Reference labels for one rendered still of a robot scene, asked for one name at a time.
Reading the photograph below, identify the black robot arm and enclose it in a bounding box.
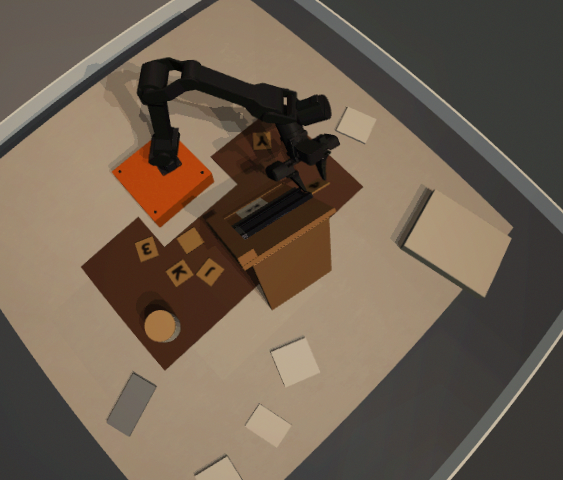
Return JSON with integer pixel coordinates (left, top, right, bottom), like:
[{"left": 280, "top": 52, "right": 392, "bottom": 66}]
[{"left": 137, "top": 57, "right": 332, "bottom": 176}]

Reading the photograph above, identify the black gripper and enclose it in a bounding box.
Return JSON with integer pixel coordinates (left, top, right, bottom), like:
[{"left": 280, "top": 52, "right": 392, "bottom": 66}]
[{"left": 265, "top": 126, "right": 340, "bottom": 193}]

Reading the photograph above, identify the grey cylindrical canister with brown lid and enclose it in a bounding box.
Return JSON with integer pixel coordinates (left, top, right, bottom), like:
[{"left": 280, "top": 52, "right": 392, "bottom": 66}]
[{"left": 145, "top": 310, "right": 181, "bottom": 343}]

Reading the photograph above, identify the white paper ticket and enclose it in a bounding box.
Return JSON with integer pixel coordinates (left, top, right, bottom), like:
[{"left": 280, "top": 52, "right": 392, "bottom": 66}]
[{"left": 235, "top": 198, "right": 268, "bottom": 219}]

